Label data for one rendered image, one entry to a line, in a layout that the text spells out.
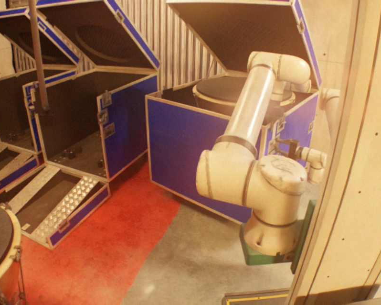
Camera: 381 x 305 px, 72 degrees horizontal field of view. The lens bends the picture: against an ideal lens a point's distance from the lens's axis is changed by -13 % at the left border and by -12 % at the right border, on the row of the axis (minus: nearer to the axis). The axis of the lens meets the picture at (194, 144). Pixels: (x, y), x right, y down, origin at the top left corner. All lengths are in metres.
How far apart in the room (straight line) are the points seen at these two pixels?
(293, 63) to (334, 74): 1.72
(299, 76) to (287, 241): 0.71
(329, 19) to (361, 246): 2.31
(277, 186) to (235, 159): 0.16
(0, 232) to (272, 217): 1.08
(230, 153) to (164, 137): 1.45
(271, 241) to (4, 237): 1.04
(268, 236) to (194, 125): 1.30
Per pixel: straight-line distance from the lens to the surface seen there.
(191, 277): 2.07
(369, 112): 0.72
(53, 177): 3.07
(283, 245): 0.98
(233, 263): 2.17
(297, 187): 0.87
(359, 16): 0.68
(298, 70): 1.32
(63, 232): 2.46
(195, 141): 2.14
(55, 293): 2.14
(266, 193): 0.87
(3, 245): 1.33
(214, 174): 0.90
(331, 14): 2.96
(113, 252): 2.29
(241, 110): 1.08
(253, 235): 0.98
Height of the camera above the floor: 1.61
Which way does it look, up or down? 25 degrees down
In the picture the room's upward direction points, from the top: 1 degrees clockwise
